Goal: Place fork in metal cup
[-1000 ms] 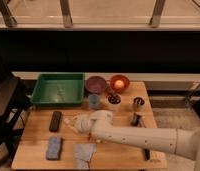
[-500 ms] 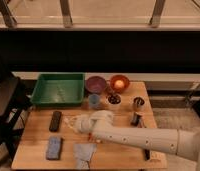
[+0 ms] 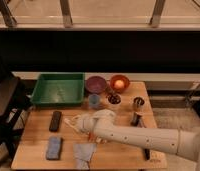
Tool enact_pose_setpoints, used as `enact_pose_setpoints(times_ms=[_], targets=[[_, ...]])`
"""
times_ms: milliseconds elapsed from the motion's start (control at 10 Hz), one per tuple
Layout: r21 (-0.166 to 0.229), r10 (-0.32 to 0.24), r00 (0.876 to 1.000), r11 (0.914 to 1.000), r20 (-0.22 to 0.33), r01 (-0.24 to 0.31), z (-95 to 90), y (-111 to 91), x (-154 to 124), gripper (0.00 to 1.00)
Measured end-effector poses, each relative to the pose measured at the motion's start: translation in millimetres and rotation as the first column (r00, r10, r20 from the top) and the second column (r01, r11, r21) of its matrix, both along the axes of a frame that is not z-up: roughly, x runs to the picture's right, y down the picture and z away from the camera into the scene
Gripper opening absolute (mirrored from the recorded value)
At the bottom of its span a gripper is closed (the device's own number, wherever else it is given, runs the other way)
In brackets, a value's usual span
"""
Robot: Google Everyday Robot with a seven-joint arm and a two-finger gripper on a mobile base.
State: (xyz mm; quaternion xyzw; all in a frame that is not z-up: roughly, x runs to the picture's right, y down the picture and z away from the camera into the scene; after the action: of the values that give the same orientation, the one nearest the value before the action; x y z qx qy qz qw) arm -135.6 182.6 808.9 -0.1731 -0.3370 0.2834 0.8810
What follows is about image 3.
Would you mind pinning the orange carrot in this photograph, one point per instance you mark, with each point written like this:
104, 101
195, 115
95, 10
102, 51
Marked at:
90, 136

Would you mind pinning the silver fork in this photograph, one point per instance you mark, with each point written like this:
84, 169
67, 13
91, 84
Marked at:
68, 122

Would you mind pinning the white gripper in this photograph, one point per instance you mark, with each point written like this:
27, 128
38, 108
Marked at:
83, 123

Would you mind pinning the grey cloth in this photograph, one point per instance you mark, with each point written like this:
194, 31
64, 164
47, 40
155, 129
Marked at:
83, 153

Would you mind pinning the black remote control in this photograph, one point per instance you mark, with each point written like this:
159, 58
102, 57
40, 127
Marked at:
55, 121

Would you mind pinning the blue sponge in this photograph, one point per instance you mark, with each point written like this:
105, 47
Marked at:
54, 148

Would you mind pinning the white cup with dark contents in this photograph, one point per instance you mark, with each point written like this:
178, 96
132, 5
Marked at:
114, 101

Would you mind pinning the black handled knife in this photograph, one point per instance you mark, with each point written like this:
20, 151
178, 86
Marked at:
146, 151

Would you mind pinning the purple bowl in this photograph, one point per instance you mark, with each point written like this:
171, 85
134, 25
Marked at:
95, 84

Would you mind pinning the dark metal cylinder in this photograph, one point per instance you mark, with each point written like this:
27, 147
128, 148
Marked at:
136, 118

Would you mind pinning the yellow ball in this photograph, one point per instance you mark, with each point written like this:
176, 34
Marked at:
119, 84

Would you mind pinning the black chair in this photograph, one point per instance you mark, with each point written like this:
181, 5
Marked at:
13, 101

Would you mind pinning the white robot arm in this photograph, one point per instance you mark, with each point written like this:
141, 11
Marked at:
181, 143

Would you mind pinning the blue plastic cup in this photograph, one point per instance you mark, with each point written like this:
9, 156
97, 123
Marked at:
94, 101

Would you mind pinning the green plastic tray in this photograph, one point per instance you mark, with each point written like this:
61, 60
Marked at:
53, 90

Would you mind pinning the metal cup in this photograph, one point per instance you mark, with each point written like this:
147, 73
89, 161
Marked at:
138, 102

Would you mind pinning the orange bowl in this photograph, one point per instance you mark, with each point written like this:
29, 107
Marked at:
119, 77

